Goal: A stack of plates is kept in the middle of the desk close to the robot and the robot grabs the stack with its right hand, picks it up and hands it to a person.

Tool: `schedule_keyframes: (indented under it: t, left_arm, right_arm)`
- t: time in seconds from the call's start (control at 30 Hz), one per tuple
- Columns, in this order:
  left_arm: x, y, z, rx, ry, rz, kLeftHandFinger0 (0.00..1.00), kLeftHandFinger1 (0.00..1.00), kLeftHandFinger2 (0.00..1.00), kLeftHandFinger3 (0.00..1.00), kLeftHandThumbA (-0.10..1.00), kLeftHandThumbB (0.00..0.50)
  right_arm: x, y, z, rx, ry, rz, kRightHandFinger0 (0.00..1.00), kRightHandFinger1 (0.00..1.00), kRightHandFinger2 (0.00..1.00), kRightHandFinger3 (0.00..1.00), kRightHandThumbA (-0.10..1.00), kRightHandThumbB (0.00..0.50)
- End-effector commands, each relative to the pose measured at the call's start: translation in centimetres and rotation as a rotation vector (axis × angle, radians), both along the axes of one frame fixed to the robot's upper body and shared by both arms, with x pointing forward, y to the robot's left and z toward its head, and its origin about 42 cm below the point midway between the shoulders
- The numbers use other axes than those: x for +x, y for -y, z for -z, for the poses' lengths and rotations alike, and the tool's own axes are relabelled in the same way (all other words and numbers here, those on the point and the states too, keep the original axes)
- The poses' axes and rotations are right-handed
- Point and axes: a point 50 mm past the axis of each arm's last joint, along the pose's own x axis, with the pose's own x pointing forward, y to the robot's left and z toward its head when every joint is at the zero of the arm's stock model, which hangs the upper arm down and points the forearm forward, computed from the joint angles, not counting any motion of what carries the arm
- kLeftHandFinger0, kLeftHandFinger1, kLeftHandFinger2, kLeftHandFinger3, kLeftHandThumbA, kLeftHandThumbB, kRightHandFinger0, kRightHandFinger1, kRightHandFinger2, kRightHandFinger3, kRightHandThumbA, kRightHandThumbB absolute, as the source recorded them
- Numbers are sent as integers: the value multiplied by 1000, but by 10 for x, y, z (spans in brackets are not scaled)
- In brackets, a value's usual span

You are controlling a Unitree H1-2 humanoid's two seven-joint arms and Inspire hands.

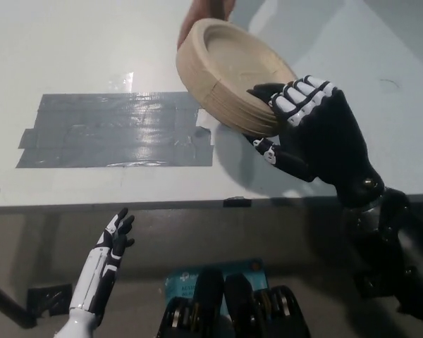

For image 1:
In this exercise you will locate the bare person hand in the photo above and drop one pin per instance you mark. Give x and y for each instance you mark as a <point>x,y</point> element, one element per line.
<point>197,17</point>

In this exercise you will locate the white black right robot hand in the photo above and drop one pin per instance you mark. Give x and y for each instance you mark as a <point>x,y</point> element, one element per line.
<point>324,141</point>

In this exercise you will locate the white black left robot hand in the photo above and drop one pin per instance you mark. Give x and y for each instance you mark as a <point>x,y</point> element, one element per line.
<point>98,267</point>

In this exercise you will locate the beige paper plate stack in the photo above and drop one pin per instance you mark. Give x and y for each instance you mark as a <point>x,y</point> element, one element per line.
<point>218,81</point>

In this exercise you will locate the black floor tape patch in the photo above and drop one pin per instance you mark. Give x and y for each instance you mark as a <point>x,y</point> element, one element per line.
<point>366,285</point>
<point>49,297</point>

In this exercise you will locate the black table leg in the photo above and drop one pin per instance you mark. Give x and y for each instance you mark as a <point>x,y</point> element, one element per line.
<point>7,304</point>

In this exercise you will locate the clear tape piece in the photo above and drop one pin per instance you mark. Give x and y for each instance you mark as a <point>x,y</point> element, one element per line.
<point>121,82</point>

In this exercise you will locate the grey duct tape patch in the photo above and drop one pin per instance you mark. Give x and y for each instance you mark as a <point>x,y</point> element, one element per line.
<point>120,134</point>

